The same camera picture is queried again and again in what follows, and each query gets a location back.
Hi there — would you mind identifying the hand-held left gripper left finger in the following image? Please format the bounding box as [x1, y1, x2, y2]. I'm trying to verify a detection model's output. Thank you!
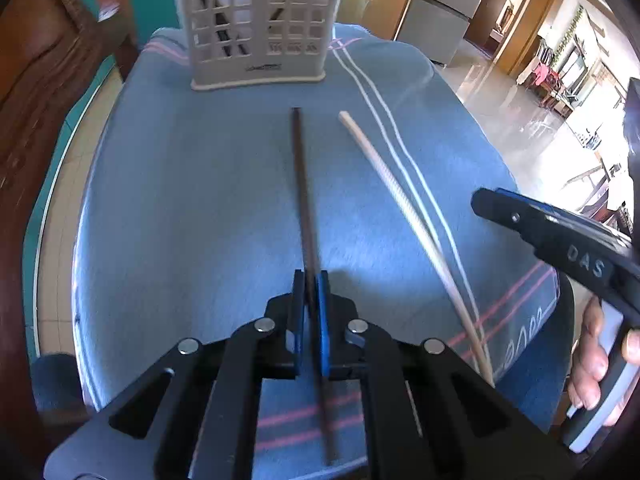
[42, 269, 307, 480]

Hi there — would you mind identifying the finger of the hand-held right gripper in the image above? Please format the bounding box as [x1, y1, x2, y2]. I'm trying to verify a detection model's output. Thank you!
[471, 186, 640, 327]
[494, 188, 640, 264]

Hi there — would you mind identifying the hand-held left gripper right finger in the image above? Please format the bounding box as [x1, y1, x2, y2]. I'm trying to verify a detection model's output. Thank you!
[316, 270, 577, 480]

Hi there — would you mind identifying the dark brown chopstick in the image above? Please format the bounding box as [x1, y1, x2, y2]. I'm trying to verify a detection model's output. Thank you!
[291, 106, 341, 463]

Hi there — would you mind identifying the beige bamboo chopstick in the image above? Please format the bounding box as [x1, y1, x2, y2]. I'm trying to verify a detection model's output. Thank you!
[338, 111, 496, 388]

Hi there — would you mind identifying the grey plastic utensil holder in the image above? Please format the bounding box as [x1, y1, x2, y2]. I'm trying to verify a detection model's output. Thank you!
[170, 0, 351, 92]

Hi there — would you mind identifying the person's right hand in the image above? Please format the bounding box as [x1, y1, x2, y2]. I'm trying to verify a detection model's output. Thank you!
[569, 297, 610, 410]

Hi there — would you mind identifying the blue striped towel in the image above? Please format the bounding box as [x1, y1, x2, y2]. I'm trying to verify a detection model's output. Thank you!
[30, 22, 576, 480]

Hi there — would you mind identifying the green garland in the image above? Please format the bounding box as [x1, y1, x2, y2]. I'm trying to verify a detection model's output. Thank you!
[550, 5, 586, 61]

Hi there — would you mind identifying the grey refrigerator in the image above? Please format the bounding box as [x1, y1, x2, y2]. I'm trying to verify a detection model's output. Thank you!
[397, 0, 501, 66]

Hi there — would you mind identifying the carved wooden chair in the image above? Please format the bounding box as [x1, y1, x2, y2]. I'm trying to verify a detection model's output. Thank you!
[0, 0, 141, 461]

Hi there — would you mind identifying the wooden door frame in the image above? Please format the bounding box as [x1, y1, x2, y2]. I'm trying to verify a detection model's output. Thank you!
[465, 0, 571, 76]

